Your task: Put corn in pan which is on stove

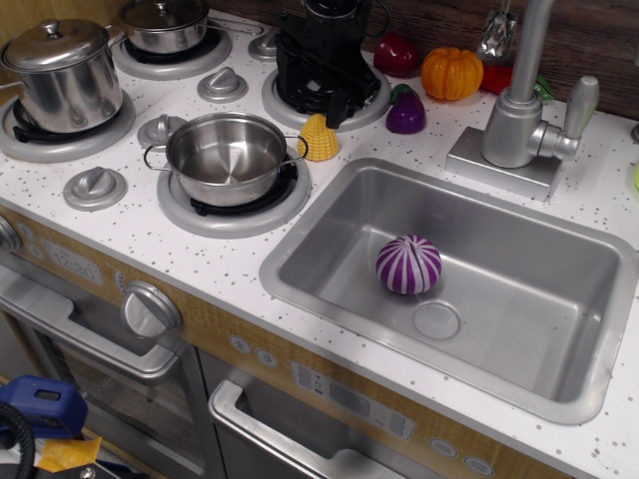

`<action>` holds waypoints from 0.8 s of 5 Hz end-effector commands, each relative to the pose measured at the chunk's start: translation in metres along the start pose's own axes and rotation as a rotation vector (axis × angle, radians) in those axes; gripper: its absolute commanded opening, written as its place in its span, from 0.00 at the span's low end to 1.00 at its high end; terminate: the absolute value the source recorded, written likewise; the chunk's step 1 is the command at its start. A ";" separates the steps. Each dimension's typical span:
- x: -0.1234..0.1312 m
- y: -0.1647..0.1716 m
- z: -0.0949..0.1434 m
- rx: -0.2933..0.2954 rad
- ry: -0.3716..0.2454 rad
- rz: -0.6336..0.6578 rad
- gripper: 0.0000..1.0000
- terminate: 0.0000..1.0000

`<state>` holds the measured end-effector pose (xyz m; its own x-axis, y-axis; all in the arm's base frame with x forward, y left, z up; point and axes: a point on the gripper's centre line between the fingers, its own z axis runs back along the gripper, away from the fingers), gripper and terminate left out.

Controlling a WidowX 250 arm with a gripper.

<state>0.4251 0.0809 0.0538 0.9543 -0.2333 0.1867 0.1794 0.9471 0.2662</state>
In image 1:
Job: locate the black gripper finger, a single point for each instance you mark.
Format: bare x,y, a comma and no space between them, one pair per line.
339,108

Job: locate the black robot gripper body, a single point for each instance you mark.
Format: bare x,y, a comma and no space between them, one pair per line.
317,55

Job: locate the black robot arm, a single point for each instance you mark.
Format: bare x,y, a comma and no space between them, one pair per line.
329,16

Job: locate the back right stove burner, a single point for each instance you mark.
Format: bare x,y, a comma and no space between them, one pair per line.
285,114

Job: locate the stove burner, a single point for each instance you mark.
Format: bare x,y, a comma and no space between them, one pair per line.
283,201
285,114
91,143
210,53

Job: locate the yellow toy corn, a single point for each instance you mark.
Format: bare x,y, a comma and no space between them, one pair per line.
318,142

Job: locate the grey stove knob back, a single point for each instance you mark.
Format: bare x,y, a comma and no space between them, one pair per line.
264,47

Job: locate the grey stove knob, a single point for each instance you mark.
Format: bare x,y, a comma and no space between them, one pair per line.
264,47
158,131
223,86
94,190

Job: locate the grey stove knob centre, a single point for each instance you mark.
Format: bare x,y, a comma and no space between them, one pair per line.
223,86

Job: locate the back left stove burner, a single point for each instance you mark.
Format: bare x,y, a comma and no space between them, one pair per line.
210,53

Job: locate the front right stove burner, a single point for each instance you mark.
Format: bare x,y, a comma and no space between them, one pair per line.
283,201

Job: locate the open steel pan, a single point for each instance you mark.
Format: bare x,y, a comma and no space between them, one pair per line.
227,159

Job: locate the grey stove knob middle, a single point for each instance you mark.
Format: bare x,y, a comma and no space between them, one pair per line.
158,131

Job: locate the grey stove knob front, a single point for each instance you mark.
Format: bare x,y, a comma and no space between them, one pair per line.
94,190

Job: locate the front left stove burner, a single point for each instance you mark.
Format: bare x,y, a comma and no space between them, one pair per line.
91,143

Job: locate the purple toy eggplant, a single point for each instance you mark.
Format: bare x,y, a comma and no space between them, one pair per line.
406,115

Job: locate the dark red toy pepper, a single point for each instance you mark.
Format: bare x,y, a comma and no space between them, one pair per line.
396,56

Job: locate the orange toy pumpkin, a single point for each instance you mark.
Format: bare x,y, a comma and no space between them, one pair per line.
451,74

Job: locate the red toy chili pepper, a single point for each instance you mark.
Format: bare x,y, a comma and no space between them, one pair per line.
496,78

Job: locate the small lidded steel pot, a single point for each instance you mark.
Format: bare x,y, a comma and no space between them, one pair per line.
164,27

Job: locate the crumpled foil piece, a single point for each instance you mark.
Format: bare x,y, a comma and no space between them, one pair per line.
498,34

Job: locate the purple striped toy onion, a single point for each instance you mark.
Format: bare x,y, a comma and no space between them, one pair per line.
409,265

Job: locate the silver toy faucet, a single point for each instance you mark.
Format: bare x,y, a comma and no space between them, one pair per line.
518,151

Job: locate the tall lidded steel pot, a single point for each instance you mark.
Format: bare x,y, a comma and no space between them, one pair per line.
66,74

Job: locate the grey toy sink basin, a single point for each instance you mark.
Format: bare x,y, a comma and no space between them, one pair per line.
528,308

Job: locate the round silver oven dial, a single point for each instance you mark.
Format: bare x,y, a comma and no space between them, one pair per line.
147,312

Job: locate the silver dial at left edge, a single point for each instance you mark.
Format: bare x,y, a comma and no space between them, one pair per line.
9,239

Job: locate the blue clamp tool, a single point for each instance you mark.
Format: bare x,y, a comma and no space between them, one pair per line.
53,408

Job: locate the yellow tape piece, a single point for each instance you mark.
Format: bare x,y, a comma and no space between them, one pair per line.
64,454

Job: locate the silver oven door handle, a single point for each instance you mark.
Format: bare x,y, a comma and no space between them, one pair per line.
49,312

